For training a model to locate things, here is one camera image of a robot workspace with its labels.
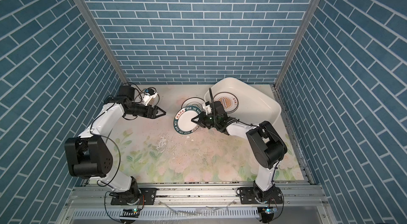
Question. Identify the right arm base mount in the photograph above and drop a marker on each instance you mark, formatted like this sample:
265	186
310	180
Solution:
254	195

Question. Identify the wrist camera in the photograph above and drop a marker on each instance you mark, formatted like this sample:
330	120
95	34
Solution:
135	94
208	108

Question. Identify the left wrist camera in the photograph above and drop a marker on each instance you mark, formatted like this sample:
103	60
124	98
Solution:
135	94

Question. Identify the aluminium corner post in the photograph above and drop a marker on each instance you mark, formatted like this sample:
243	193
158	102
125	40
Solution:
89	19
296	42

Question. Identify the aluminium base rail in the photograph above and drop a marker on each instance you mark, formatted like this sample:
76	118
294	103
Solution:
294	203

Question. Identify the floral table mat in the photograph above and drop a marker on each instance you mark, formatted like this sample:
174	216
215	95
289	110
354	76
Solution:
153	152

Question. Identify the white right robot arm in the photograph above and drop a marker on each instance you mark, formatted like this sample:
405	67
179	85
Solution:
267	146

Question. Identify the aluminium corner post right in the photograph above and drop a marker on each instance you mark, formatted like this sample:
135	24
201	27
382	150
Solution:
296	42

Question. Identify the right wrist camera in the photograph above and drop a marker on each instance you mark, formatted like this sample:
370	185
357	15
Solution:
208	108

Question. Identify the green rim plate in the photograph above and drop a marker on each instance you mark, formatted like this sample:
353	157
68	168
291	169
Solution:
182	120

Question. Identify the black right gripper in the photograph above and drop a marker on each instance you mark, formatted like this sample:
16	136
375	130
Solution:
202	122

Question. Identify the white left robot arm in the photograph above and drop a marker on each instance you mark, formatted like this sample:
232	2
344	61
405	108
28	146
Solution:
88	155

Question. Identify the white plate grey emblem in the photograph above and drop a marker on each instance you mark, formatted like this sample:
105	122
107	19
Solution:
194	101

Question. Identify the orange sunburst plate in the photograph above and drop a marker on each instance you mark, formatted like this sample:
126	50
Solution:
228	100
154	100

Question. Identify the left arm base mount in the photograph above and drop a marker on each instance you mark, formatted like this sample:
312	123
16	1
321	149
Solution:
134	196

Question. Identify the aluminium corner post left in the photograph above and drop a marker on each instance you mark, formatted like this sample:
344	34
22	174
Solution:
89	19

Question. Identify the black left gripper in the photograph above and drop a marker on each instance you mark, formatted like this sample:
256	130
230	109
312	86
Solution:
152	113

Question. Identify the white plastic bin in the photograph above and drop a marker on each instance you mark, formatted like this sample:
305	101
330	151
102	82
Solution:
254	105

